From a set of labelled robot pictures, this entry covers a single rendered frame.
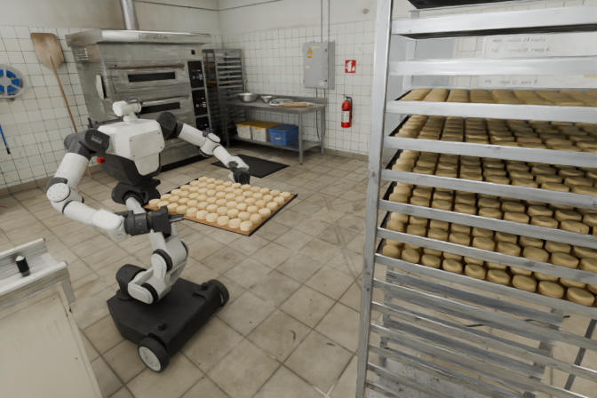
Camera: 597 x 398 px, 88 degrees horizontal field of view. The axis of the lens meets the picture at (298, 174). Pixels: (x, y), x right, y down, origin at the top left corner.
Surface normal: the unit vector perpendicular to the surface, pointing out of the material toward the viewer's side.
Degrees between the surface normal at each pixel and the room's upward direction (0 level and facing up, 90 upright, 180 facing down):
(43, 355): 90
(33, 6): 90
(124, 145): 85
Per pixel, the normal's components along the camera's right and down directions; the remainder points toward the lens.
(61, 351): 0.78, 0.20
